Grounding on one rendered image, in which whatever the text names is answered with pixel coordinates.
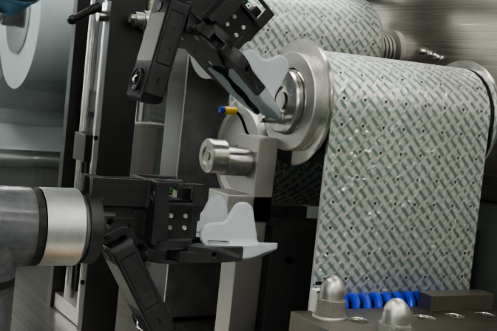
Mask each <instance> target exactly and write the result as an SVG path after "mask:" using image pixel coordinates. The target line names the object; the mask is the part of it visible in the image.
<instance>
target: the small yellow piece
mask: <svg viewBox="0 0 497 331"><path fill-rule="evenodd" d="M218 112H219V113H223V114H228V115H235V114H237V115H238V116H239V118H240V119H241V122H242V124H243V128H244V130H245V133H246V134H249V132H248V130H247V128H246V124H245V121H244V119H243V117H242V115H241V114H240V113H239V112H238V111H237V108H236V107H230V106H220V107H219V108H218Z"/></svg>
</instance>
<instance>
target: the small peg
mask: <svg viewBox="0 0 497 331"><path fill-rule="evenodd" d="M281 115H282V117H281V118H280V119H279V120H275V119H273V118H270V117H266V116H263V115H262V114H261V113H260V112H259V114H258V120H259V122H260V123H273V124H282V123H283V120H284V116H283V113H282V112H281Z"/></svg>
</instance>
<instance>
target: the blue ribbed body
mask: <svg viewBox="0 0 497 331"><path fill-rule="evenodd" d="M418 297H419V290H414V291H413V292H410V291H408V290H405V291H403V292H402V293H400V292H399V291H393V292H392V293H389V292H388V291H382V292H381V293H377V292H376V291H373V292H370V293H369V294H367V293H366V292H360V293H359V294H358V295H357V294H356V293H355V292H349V293H348V294H347V295H345V300H346V309H359V308H379V307H384V306H385V305H386V303H387V302H388V301H389V300H391V299H392V298H400V299H402V300H404V301H405V302H406V303H407V305H408V306H409V307H418V306H417V304H418Z"/></svg>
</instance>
